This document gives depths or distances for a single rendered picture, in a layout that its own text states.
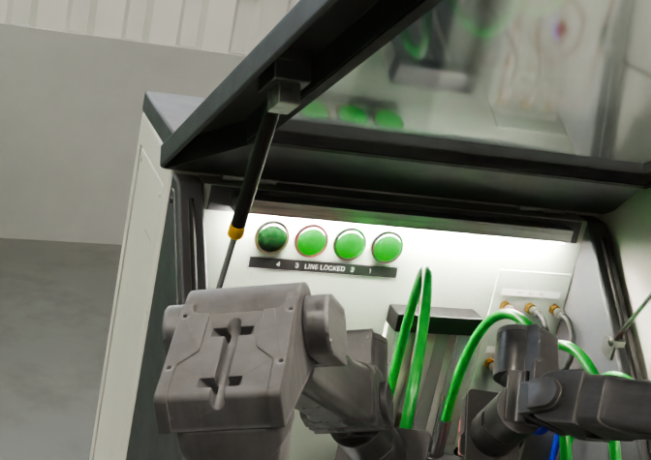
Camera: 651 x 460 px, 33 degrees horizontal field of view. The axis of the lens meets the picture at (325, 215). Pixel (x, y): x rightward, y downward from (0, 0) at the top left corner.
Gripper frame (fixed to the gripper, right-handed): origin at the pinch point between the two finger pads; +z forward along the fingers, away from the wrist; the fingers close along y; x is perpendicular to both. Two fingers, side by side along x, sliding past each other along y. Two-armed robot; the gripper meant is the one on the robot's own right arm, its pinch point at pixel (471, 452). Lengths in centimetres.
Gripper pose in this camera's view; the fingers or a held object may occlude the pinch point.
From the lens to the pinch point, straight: 143.3
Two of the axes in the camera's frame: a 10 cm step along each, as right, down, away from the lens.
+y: 1.0, -8.8, 4.6
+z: -1.7, 4.4, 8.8
